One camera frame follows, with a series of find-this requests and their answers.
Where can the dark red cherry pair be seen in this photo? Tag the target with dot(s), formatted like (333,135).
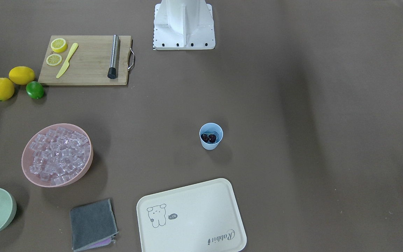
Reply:
(209,138)

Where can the light blue plastic cup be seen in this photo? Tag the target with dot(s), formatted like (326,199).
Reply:
(211,128)

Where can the pink bowl of ice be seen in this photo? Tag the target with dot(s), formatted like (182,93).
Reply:
(57,155)

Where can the cream rabbit tray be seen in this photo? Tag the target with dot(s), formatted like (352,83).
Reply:
(202,217)

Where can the steel muddler black tip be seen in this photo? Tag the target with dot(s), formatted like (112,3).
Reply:
(113,67)

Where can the wooden cutting board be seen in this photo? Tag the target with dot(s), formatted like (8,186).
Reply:
(90,63)

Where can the grey folded cloth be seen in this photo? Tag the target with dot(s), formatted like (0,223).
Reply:
(92,225)

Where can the yellow plastic knife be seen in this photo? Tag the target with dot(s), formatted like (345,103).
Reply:
(65,64)

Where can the lemon slice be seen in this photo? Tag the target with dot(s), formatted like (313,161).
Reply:
(53,59)
(59,45)

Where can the green lime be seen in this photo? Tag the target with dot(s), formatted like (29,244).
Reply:
(35,90)

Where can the yellow lemon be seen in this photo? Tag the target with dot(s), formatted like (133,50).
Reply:
(21,75)
(7,89)

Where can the white camera pillar base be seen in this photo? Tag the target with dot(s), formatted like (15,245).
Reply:
(183,25)

